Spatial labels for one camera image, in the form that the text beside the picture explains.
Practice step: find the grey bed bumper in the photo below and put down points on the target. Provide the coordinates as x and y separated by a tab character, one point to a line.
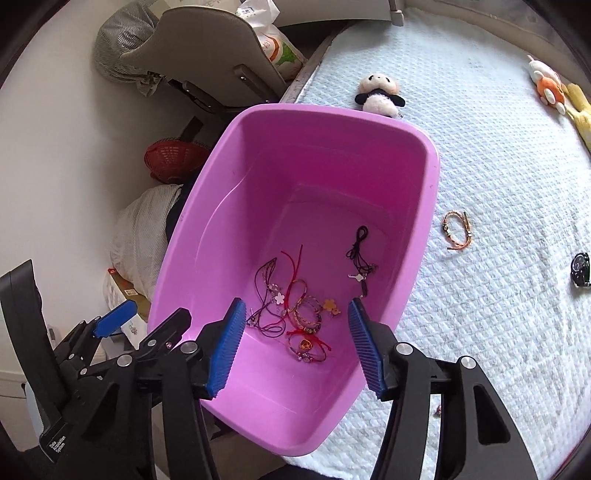
498	18

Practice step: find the orange white plush toy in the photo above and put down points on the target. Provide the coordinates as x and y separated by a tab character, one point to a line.
547	85

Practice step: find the pink plastic basin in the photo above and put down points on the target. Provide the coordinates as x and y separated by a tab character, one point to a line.
304	203

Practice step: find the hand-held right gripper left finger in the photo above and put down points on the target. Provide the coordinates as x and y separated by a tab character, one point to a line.
228	341

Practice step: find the white mesh cloth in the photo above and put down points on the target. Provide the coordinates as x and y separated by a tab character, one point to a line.
138	230

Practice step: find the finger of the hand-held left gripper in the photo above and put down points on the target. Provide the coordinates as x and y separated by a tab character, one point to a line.
115	318
164	327

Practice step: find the grey chair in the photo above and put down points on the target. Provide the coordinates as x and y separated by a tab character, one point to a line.
207	50

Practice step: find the white quilted blanket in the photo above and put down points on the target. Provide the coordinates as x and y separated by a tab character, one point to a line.
498	184

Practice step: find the small cardboard box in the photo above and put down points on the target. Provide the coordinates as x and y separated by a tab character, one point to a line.
122	288

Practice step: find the yellow plush toy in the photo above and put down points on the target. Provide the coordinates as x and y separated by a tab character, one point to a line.
582	115

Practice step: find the printed plastic bag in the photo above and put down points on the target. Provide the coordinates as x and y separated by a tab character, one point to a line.
277	46

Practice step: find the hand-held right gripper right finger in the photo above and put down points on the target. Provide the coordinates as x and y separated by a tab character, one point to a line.
364	344

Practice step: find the grey striped cloth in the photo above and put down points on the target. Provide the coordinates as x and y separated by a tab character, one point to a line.
122	41

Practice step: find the red plastic basket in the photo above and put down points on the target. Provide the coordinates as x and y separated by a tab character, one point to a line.
173	159

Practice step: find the panda plush toy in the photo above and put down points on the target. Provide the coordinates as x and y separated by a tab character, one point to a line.
381	94

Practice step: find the white cabinet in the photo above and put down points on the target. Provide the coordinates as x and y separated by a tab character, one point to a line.
341	9

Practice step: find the black wristwatch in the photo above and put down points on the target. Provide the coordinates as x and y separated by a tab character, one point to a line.
581	270

